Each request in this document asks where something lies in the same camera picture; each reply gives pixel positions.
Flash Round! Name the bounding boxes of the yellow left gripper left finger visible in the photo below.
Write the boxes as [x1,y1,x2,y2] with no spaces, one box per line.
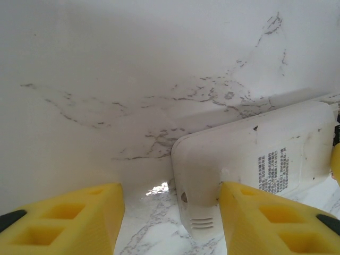
[0,182,126,255]

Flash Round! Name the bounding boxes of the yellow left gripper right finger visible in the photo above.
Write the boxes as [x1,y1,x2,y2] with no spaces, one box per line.
[217,180,340,255]

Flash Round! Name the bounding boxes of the white battery box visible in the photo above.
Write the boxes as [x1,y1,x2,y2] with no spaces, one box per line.
[171,102,340,237]

